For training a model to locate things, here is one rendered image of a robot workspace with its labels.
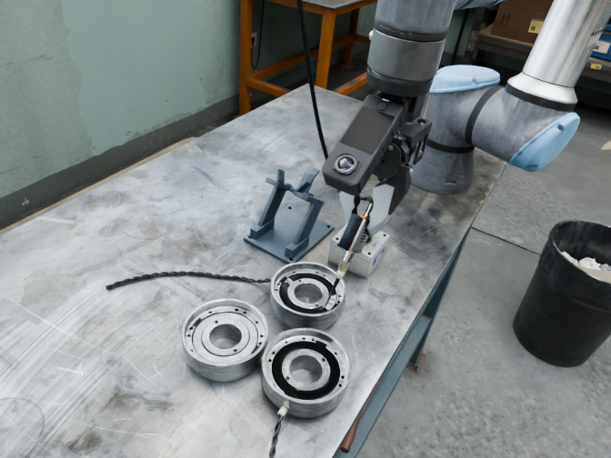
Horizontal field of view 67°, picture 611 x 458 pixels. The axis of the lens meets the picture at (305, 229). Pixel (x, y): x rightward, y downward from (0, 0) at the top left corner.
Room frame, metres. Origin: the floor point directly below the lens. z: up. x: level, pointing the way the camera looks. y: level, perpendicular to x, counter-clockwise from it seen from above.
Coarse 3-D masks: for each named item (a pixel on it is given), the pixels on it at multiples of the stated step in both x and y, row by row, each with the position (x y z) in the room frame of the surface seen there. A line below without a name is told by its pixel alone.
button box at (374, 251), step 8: (336, 240) 0.57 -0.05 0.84; (368, 240) 0.57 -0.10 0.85; (376, 240) 0.58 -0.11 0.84; (384, 240) 0.58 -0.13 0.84; (336, 248) 0.56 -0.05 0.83; (368, 248) 0.55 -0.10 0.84; (376, 248) 0.56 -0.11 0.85; (384, 248) 0.58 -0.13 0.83; (328, 256) 0.57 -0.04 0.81; (336, 256) 0.56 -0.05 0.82; (360, 256) 0.54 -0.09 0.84; (368, 256) 0.54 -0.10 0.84; (376, 256) 0.55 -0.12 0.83; (336, 264) 0.56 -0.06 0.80; (352, 264) 0.55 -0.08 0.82; (360, 264) 0.54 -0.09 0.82; (368, 264) 0.53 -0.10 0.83; (376, 264) 0.57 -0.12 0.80; (352, 272) 0.54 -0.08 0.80; (360, 272) 0.54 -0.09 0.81; (368, 272) 0.54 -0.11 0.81
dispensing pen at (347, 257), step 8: (368, 200) 0.51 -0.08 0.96; (368, 208) 0.50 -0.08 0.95; (352, 216) 0.49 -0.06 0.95; (368, 216) 0.50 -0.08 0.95; (352, 224) 0.48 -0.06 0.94; (360, 224) 0.48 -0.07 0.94; (344, 232) 0.48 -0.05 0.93; (352, 232) 0.47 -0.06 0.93; (344, 240) 0.47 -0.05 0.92; (352, 240) 0.47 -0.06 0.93; (344, 248) 0.46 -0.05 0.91; (344, 256) 0.47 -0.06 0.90; (352, 256) 0.47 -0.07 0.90; (344, 264) 0.46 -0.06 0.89; (344, 272) 0.46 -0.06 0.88; (336, 280) 0.45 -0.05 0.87
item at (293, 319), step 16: (288, 272) 0.50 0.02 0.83; (304, 272) 0.50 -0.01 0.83; (320, 272) 0.51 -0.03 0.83; (272, 288) 0.45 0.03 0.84; (288, 288) 0.46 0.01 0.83; (304, 288) 0.48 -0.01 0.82; (320, 288) 0.47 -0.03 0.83; (336, 288) 0.48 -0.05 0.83; (272, 304) 0.44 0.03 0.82; (304, 304) 0.44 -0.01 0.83; (320, 304) 0.44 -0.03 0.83; (288, 320) 0.41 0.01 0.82; (304, 320) 0.41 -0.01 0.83; (320, 320) 0.41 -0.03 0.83
